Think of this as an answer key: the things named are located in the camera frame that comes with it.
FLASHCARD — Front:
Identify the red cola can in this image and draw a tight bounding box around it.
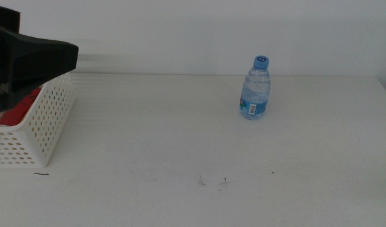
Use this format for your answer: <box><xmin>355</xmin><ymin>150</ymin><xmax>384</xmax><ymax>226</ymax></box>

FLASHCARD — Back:
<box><xmin>0</xmin><ymin>87</ymin><xmax>42</xmax><ymax>127</ymax></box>

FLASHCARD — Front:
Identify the clear water bottle blue cap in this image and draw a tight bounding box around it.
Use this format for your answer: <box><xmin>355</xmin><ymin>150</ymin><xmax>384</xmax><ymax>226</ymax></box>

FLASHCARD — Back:
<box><xmin>239</xmin><ymin>55</ymin><xmax>271</xmax><ymax>120</ymax></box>

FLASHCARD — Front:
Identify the white perforated plastic basket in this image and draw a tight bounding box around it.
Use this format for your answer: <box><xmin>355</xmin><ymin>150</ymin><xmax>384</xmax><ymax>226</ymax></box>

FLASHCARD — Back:
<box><xmin>0</xmin><ymin>73</ymin><xmax>76</xmax><ymax>168</ymax></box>

